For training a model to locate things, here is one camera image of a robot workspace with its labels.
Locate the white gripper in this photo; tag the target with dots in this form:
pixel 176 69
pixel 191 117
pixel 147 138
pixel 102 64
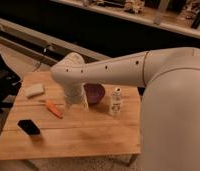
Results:
pixel 75 95

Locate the black eraser block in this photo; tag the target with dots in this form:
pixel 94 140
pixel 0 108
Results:
pixel 29 127

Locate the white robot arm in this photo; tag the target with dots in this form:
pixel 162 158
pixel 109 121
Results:
pixel 170 106

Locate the purple bowl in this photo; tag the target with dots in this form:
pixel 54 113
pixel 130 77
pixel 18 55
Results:
pixel 94 93

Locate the orange carrot toy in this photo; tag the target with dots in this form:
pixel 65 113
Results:
pixel 53 109

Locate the white sponge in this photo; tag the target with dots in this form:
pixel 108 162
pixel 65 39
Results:
pixel 36 89

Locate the white plastic bottle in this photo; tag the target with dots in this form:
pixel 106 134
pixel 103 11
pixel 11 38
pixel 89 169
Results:
pixel 115 102

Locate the wooden table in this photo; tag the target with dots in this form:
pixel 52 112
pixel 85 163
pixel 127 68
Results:
pixel 81 132

